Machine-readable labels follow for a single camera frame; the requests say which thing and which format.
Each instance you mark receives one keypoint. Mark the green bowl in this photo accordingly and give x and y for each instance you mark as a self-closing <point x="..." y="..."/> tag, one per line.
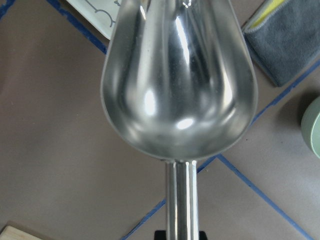
<point x="310" y="127"/>

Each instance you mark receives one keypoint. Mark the grey yellow folded cloth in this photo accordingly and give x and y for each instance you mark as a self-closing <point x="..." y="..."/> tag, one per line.
<point x="283" y="37"/>

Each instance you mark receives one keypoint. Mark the silver metal ice scoop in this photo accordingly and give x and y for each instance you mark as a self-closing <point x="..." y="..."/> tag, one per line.
<point x="178" y="84"/>

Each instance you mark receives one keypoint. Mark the cream bear tray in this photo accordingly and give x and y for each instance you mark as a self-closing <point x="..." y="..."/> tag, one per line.
<point x="102" y="14"/>

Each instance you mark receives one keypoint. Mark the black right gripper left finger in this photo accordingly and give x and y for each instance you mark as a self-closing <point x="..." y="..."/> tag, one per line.
<point x="160" y="235"/>

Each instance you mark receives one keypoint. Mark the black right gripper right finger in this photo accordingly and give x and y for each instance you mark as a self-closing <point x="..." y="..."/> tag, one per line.
<point x="202" y="235"/>

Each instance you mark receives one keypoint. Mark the wooden cutting board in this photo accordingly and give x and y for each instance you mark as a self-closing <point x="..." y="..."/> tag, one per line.
<point x="12" y="233"/>

